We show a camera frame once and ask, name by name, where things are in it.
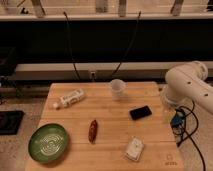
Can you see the translucent plastic cup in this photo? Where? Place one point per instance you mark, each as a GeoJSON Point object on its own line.
{"type": "Point", "coordinates": [117, 88]}

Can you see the blue cable connector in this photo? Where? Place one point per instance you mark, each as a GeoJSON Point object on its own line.
{"type": "Point", "coordinates": [176, 120]}

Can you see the green ceramic plate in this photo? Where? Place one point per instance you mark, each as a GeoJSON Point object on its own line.
{"type": "Point", "coordinates": [48, 143]}

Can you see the black floor mat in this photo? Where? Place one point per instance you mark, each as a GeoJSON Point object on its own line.
{"type": "Point", "coordinates": [10, 122]}

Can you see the black smartphone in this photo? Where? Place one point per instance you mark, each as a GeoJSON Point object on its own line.
{"type": "Point", "coordinates": [140, 112]}

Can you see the white wall outlet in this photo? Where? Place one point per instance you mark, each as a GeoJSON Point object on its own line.
{"type": "Point", "coordinates": [92, 75]}

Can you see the white plastic bottle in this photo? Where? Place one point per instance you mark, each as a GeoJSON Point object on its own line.
{"type": "Point", "coordinates": [69, 99]}

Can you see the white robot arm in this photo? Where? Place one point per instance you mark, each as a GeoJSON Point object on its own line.
{"type": "Point", "coordinates": [188, 81]}

